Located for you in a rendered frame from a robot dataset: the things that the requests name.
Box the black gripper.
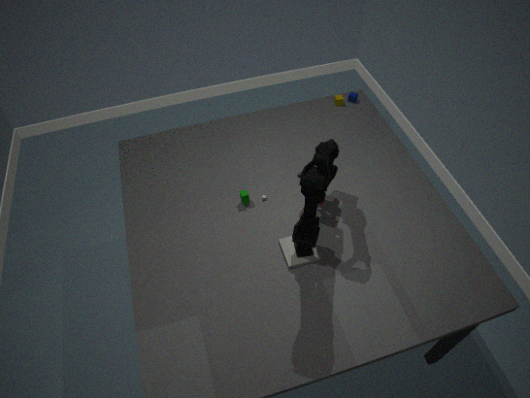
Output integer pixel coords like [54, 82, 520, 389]
[315, 165, 338, 204]

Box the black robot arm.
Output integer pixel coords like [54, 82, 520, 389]
[292, 139, 340, 257]

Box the blue block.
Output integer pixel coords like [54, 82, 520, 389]
[348, 91, 358, 103]

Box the yellow block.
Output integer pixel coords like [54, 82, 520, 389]
[334, 94, 344, 106]

